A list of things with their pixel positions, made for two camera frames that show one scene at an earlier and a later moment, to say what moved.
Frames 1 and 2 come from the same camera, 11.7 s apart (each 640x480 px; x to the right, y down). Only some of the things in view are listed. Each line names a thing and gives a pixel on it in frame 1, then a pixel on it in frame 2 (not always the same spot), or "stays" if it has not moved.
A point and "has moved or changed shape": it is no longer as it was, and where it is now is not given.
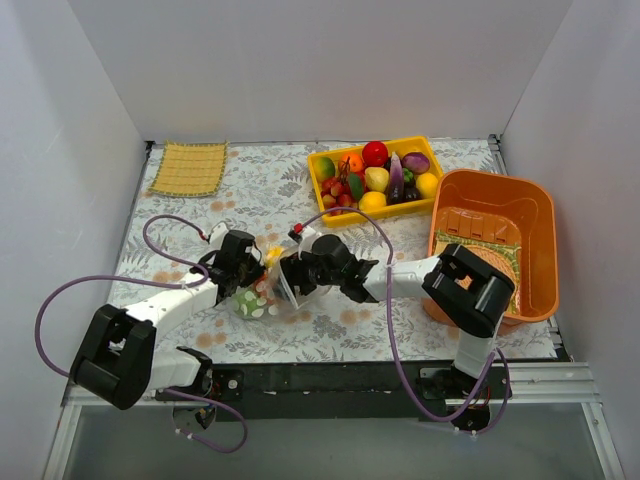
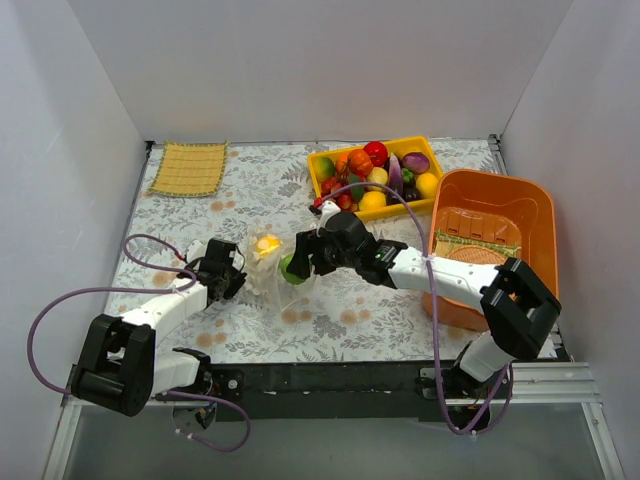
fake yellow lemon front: x=371 y=200 stays
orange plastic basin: x=516 y=209 stays
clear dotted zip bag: x=268 y=297 has moved or changed shape
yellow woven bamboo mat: x=190 y=169 stays
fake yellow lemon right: x=427 y=185 stays
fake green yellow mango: x=324 y=168 stays
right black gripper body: x=292 y=273 -> x=310 y=253
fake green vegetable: x=248 y=303 has moved or changed shape
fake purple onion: x=417 y=162 stays
